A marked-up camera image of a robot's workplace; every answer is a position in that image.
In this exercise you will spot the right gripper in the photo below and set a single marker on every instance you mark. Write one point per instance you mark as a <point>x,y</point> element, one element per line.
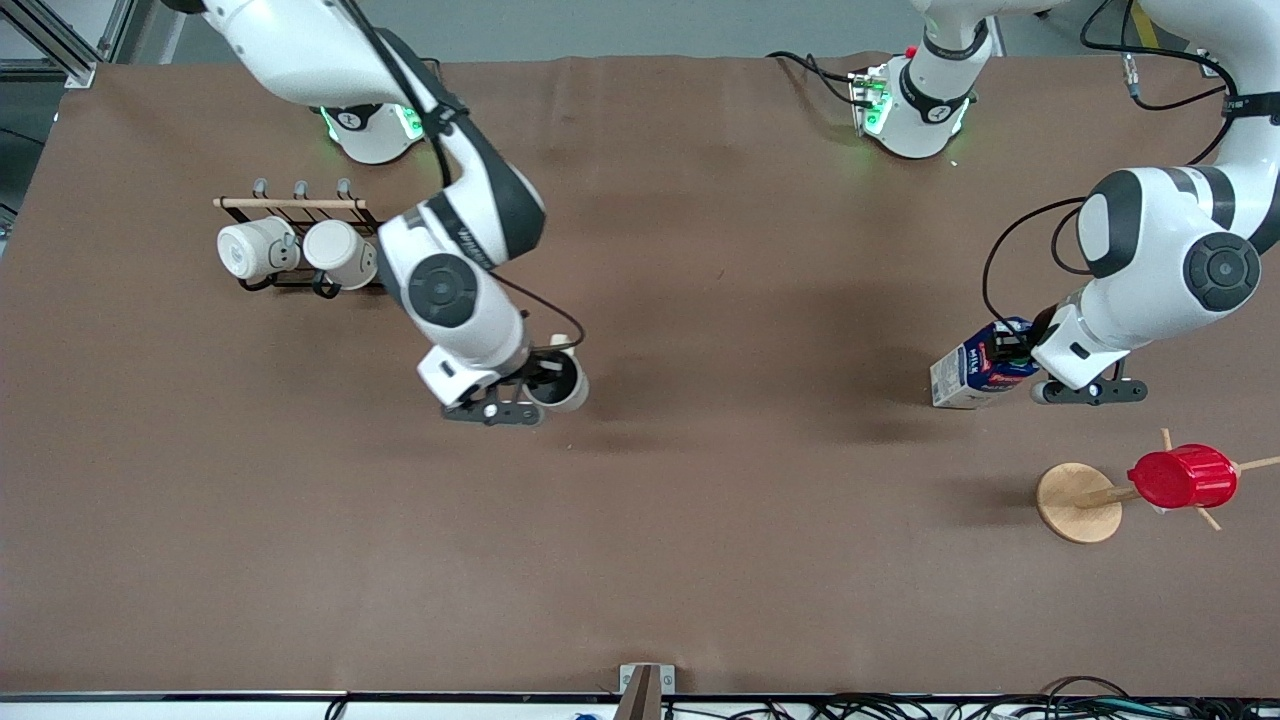
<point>541,366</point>

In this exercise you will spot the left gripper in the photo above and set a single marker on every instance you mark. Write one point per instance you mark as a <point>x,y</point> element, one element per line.
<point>1040,326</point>

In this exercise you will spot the white mug grey inside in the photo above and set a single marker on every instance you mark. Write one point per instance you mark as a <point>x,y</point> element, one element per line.
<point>572,395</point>

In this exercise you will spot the blue white milk carton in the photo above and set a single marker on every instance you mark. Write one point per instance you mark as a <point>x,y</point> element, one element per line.
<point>965,380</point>

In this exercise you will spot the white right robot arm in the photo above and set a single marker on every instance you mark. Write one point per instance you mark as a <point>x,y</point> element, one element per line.
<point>300,50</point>

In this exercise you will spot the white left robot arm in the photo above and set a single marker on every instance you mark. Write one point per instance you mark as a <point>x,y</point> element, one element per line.
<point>1150,240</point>

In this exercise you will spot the red plastic cup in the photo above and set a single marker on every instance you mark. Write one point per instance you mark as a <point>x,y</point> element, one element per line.
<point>1185,477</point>

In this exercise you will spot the wooden mug tree stand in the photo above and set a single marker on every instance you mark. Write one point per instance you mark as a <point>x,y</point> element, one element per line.
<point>1075,505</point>

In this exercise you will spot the brown table cover cloth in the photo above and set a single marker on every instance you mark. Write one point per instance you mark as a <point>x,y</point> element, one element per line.
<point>700,500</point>

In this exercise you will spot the grey metal bracket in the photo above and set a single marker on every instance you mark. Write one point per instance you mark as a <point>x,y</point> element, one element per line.
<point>645,690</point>

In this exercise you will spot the aluminium frame profile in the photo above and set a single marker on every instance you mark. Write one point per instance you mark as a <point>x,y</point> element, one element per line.
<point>60,40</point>

